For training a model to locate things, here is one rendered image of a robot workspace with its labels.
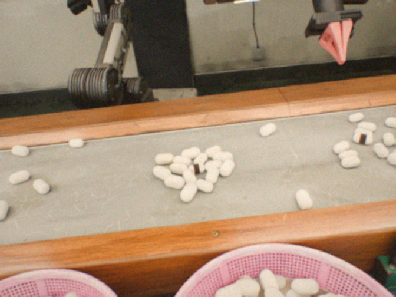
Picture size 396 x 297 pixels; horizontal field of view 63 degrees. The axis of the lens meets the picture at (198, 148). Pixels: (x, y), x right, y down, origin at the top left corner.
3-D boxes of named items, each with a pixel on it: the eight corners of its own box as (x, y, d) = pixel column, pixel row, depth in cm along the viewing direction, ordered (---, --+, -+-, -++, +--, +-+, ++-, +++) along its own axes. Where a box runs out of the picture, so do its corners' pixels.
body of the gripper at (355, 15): (365, 16, 65) (356, -14, 67) (314, 21, 65) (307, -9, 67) (351, 36, 71) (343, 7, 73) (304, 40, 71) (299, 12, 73)
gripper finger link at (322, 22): (361, 52, 62) (350, 11, 65) (324, 56, 62) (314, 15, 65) (347, 70, 69) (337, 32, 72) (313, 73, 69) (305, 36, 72)
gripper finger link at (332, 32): (373, 50, 62) (362, 10, 65) (337, 54, 62) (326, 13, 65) (358, 69, 69) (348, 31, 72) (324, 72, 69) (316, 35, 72)
